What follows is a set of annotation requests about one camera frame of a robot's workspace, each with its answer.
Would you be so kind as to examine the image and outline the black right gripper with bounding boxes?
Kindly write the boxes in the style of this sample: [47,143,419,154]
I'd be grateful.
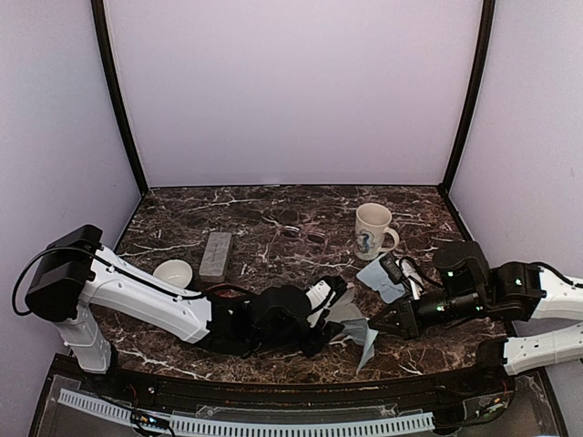
[369,287,487,340]

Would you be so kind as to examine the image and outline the cream ceramic mug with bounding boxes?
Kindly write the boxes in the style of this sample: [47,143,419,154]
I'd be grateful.
[354,203,400,260]

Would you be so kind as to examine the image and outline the white ceramic bowl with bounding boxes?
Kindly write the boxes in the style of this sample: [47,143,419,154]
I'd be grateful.
[153,259,193,289]

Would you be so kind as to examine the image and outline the clear frame dark-lens sunglasses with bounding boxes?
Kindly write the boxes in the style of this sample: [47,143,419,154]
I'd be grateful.
[264,218,328,263]

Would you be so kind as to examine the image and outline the black right corner post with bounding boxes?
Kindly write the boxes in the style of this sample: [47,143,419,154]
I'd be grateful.
[439,0,496,195]

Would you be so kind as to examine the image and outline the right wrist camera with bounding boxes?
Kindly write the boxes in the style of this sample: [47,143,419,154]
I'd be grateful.
[379,252,405,284]

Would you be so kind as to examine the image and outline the black left corner post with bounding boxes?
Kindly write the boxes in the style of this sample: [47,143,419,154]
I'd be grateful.
[90,0,149,197]

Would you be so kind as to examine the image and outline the black front rail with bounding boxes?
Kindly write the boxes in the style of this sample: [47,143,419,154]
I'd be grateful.
[149,377,438,411]

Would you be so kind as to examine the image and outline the pink glasses case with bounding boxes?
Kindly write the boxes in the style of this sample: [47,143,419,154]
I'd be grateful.
[329,282,368,345]

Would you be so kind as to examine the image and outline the black corner post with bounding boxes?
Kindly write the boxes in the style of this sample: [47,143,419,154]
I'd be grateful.
[439,0,496,195]
[90,0,149,197]

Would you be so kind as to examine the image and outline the grey glasses case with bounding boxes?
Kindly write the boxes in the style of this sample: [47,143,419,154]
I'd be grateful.
[199,231,233,283]

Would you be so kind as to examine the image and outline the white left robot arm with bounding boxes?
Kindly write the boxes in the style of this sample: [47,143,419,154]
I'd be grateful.
[13,224,348,397]

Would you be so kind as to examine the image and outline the light blue cleaning cloth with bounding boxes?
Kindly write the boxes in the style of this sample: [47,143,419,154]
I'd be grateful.
[342,318,378,373]

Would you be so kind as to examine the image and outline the white slotted cable duct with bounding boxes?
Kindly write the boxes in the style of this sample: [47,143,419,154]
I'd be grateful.
[57,389,435,436]

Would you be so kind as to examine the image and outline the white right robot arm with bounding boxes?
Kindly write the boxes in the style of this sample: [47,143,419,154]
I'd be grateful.
[369,241,582,395]

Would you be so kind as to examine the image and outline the light blue cloth near mug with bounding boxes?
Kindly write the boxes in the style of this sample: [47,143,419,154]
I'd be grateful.
[356,259,405,304]

